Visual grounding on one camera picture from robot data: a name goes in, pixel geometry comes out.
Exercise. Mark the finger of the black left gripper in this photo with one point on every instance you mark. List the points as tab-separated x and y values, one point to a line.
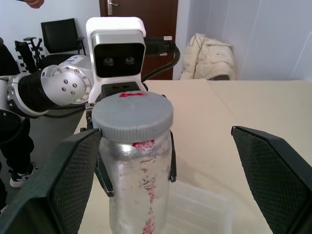
173	161
104	176

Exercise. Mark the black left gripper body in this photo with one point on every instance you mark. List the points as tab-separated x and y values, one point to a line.
117	88

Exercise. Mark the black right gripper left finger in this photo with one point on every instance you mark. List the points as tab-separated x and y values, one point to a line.
61	185

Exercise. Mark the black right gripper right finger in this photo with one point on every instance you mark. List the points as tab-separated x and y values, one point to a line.
278	180

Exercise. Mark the clear plastic jar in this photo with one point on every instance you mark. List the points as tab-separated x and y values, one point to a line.
131	185

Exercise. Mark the grey ribbed jar lid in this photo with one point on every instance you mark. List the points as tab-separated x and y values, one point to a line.
132	114

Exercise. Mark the clear plastic box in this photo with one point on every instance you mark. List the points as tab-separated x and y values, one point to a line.
200	212

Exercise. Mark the bystander bare hand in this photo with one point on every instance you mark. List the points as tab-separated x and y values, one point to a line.
34	3

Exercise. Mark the person in dark clothes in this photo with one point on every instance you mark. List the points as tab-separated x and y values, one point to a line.
14	146

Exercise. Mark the black office chair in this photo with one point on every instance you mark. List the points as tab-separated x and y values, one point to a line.
61	36

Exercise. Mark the dark brown door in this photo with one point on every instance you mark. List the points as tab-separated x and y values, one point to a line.
161	22

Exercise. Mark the cream padded jacket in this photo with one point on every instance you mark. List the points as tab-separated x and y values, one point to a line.
207	58

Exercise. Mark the black white checkerboard panel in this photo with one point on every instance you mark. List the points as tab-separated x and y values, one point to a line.
20	64

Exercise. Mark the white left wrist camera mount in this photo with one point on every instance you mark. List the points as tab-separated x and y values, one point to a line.
117	31

